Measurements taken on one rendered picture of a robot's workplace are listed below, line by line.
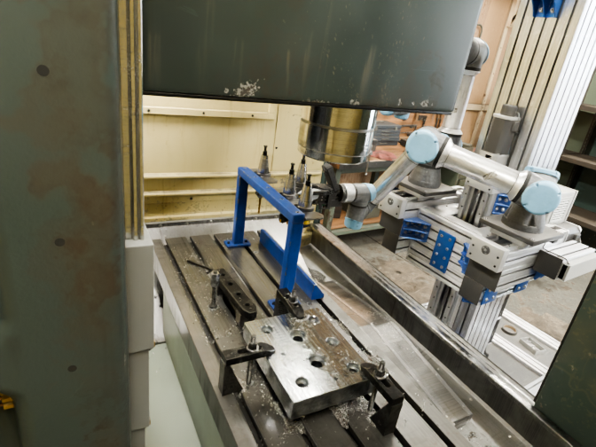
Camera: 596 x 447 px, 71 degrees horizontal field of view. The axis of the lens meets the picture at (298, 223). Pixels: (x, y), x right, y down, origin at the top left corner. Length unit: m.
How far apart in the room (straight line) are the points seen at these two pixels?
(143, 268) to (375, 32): 0.54
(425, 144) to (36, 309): 1.32
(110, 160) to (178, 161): 1.47
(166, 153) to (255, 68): 1.22
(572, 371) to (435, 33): 0.97
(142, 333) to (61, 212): 0.28
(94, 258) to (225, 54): 0.36
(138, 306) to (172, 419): 0.82
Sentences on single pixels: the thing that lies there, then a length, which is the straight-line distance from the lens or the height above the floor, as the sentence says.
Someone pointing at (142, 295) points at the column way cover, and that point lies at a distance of 0.64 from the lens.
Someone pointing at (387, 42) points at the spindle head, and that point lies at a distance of 0.82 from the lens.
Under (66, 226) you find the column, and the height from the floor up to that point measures 1.50.
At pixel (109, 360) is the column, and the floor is 1.33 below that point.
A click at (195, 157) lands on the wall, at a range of 1.91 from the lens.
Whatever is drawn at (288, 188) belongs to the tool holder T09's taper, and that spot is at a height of 1.25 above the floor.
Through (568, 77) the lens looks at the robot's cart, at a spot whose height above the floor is 1.70.
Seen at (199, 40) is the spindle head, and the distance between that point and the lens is 0.66.
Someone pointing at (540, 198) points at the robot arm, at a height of 1.33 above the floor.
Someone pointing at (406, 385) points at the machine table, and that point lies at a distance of 1.23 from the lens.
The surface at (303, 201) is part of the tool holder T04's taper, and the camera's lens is 1.30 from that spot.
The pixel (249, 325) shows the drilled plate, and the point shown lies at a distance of 1.15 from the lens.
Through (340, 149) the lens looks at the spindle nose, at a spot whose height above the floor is 1.50.
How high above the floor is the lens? 1.69
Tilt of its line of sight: 23 degrees down
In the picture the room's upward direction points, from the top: 8 degrees clockwise
